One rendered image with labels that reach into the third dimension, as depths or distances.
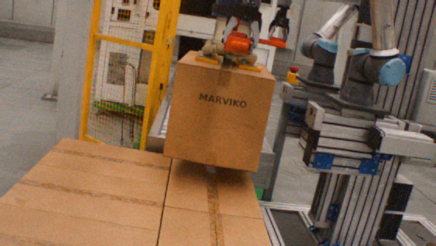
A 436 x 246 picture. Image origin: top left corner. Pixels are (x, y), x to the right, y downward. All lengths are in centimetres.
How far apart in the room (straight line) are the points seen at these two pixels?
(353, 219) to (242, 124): 84
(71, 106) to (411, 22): 225
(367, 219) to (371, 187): 19
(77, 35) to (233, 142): 160
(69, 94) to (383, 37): 216
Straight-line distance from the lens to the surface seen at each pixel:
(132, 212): 156
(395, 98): 206
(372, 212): 223
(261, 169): 230
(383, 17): 162
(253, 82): 167
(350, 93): 177
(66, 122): 308
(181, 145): 173
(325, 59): 222
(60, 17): 522
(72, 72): 299
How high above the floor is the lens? 128
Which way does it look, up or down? 15 degrees down
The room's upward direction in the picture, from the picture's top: 10 degrees clockwise
